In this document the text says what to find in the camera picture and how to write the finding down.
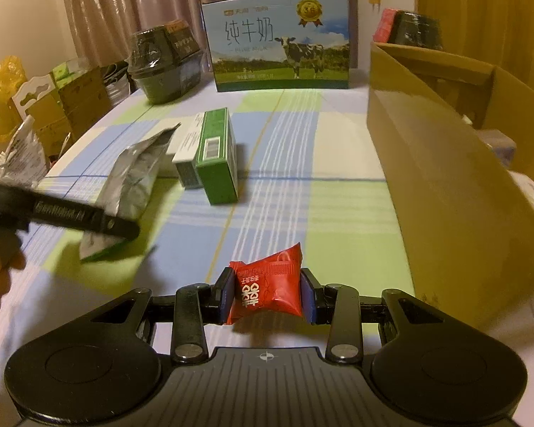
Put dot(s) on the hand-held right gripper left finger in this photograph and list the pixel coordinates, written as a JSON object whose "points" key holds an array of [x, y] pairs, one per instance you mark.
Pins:
{"points": [[226, 294]]}

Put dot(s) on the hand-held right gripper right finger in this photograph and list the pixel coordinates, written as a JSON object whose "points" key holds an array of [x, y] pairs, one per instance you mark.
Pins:
{"points": [[309, 296]]}

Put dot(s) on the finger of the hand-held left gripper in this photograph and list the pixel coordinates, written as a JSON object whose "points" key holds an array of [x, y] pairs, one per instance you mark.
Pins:
{"points": [[84, 219]]}

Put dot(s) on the red candy packet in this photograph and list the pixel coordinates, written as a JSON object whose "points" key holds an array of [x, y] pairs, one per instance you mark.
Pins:
{"points": [[265, 287]]}

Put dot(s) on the silver foil bag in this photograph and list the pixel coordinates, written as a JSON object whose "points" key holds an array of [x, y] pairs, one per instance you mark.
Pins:
{"points": [[129, 178]]}

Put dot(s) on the brown cardboard box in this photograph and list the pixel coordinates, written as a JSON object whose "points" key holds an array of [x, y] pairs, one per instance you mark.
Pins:
{"points": [[440, 178]]}

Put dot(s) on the blue white box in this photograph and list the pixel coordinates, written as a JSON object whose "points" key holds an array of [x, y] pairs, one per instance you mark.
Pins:
{"points": [[500, 144]]}

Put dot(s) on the checked cloth covered desktop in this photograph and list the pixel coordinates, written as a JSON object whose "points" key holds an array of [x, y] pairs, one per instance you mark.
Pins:
{"points": [[293, 178]]}

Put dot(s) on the white plastic bag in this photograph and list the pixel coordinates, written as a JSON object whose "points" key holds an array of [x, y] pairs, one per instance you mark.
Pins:
{"points": [[24, 155]]}

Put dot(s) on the yellow plastic bag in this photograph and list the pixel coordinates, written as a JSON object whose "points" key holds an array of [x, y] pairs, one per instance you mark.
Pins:
{"points": [[4, 93]]}

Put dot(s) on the stacked brown cardboard boxes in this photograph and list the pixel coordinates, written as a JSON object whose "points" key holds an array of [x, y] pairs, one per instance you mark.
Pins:
{"points": [[71, 102]]}

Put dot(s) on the white printed small box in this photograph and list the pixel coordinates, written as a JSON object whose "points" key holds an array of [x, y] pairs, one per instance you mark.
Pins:
{"points": [[188, 155]]}

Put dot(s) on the green carton box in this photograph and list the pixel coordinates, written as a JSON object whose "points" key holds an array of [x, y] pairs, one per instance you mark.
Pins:
{"points": [[218, 160]]}

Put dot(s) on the stack of metal bowls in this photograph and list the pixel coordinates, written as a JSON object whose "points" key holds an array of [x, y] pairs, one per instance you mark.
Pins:
{"points": [[115, 84]]}

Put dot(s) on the green packets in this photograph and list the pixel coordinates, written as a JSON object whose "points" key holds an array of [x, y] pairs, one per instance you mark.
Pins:
{"points": [[61, 70]]}

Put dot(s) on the black wrapped noodle bowl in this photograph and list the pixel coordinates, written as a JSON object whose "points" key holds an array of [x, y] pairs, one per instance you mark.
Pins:
{"points": [[420, 31], [160, 66]]}

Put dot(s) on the mauve curtain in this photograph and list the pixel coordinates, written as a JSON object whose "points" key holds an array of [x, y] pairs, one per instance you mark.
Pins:
{"points": [[129, 0]]}

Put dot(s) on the blue milk gift box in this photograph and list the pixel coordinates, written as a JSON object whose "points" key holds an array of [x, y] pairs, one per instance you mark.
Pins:
{"points": [[276, 44]]}

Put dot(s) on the red snack packet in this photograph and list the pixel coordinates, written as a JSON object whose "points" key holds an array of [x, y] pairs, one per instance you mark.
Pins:
{"points": [[385, 26]]}

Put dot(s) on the yellow curtain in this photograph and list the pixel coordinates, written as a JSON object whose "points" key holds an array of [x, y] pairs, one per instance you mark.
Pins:
{"points": [[480, 4]]}

